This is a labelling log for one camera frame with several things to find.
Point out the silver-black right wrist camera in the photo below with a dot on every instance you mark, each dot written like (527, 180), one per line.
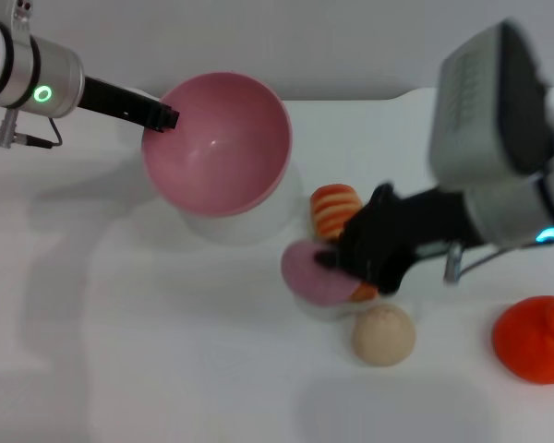
(475, 115)

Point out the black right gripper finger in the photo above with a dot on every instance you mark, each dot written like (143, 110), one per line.
(333, 260)

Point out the orange striped toy bread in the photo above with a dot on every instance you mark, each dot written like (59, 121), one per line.
(334, 207)

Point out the pink plastic bowl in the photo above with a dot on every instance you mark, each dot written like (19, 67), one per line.
(221, 152)

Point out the beige toy bun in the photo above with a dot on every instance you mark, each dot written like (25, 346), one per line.
(384, 337)

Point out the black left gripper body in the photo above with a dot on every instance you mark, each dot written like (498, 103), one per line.
(115, 102)

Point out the red-orange toy tomato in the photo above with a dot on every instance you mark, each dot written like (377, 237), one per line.
(535, 341)

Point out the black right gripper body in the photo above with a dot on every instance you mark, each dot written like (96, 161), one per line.
(397, 231)

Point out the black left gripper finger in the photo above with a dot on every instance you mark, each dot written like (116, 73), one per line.
(162, 119)

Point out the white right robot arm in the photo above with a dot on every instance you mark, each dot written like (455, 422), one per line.
(512, 207)

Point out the pink toy peach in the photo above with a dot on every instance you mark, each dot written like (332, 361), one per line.
(304, 277)

